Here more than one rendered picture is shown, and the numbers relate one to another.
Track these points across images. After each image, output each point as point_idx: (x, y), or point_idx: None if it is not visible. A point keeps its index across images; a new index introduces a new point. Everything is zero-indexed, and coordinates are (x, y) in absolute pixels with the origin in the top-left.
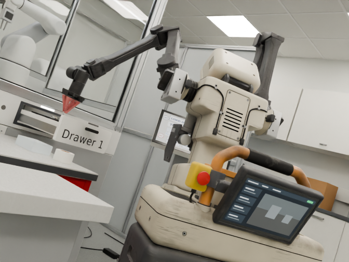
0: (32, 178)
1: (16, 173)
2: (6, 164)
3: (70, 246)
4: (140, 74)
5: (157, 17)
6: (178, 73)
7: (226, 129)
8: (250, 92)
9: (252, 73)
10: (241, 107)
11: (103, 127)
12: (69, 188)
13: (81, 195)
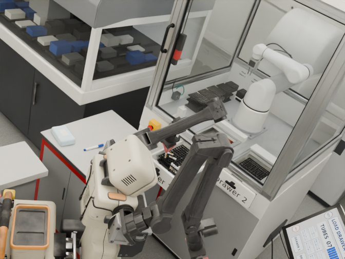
0: (16, 162)
1: (16, 157)
2: (35, 154)
3: (0, 192)
4: (299, 146)
5: (330, 79)
6: (106, 144)
7: (83, 200)
8: (98, 182)
9: (116, 167)
10: (91, 190)
11: (248, 185)
12: (14, 172)
13: (4, 175)
